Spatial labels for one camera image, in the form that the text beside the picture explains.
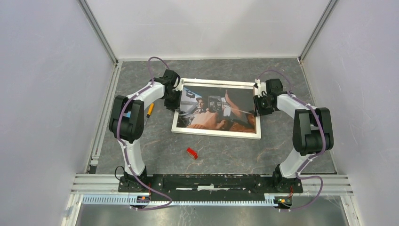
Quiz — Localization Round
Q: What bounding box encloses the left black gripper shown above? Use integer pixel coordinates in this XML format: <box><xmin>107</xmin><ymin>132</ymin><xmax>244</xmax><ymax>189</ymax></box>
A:
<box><xmin>164</xmin><ymin>89</ymin><xmax>183</xmax><ymax>113</ymax></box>

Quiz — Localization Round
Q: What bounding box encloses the orange handle screwdriver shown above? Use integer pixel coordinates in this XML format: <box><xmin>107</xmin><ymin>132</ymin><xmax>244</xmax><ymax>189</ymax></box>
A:
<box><xmin>144</xmin><ymin>103</ymin><xmax>155</xmax><ymax>125</ymax></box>

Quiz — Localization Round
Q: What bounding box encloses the white wooden picture frame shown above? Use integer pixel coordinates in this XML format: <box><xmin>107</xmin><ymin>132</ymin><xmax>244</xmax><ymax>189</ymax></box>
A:
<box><xmin>171</xmin><ymin>78</ymin><xmax>262</xmax><ymax>140</ymax></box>

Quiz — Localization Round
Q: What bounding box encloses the photo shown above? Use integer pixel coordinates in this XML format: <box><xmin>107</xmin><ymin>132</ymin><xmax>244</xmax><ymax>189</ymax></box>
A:
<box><xmin>177</xmin><ymin>85</ymin><xmax>257</xmax><ymax>134</ymax></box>

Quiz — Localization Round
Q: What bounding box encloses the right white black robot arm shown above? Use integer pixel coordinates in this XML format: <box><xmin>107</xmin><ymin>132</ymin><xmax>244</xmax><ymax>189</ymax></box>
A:
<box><xmin>253</xmin><ymin>79</ymin><xmax>334</xmax><ymax>192</ymax></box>

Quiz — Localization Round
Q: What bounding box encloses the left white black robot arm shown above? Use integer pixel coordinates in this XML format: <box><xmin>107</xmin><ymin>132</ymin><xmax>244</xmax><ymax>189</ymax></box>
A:
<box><xmin>109</xmin><ymin>69</ymin><xmax>183</xmax><ymax>192</ymax></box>

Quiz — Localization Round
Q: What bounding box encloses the red toy brick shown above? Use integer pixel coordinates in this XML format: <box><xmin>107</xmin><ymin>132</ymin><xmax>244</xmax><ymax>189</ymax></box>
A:
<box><xmin>186</xmin><ymin>147</ymin><xmax>198</xmax><ymax>160</ymax></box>

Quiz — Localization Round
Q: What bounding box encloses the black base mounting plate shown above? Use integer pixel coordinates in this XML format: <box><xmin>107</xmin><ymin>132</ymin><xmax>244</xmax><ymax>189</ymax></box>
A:
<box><xmin>118</xmin><ymin>174</ymin><xmax>303</xmax><ymax>202</ymax></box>

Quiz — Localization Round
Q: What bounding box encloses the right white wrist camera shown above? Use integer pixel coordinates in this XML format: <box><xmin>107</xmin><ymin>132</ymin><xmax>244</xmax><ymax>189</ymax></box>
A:
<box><xmin>253</xmin><ymin>79</ymin><xmax>267</xmax><ymax>97</ymax></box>

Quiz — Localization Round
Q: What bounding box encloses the aluminium rail frame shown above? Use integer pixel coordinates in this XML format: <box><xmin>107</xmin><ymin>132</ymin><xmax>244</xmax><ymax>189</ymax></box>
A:
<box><xmin>62</xmin><ymin>174</ymin><xmax>361</xmax><ymax>226</ymax></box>

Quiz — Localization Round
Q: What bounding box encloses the slotted cable duct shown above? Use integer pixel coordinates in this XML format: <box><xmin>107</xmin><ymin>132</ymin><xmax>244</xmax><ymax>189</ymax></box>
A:
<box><xmin>82</xmin><ymin>194</ymin><xmax>278</xmax><ymax>207</ymax></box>

